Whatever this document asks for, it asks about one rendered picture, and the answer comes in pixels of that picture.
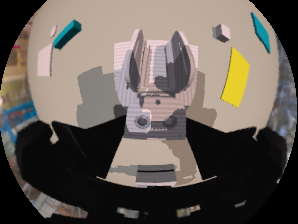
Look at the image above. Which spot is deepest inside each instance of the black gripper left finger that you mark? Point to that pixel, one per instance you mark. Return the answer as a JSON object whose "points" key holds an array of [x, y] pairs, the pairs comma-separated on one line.
{"points": [[98, 144]]}

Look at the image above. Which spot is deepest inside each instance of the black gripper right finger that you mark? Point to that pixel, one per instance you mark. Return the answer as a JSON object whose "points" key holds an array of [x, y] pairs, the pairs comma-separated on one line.
{"points": [[211, 147]]}

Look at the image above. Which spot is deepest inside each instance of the yellow rectangular plate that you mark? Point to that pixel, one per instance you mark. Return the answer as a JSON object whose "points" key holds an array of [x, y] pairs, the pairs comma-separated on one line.
{"points": [[236, 78]]}

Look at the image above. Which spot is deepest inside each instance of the teal flat plate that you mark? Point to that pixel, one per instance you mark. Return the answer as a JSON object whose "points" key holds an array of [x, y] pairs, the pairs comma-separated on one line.
{"points": [[261, 32]]}

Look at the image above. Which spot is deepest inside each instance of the teal rectangular block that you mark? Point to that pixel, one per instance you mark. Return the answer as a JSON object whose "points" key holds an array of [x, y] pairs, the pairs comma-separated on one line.
{"points": [[67, 34]]}

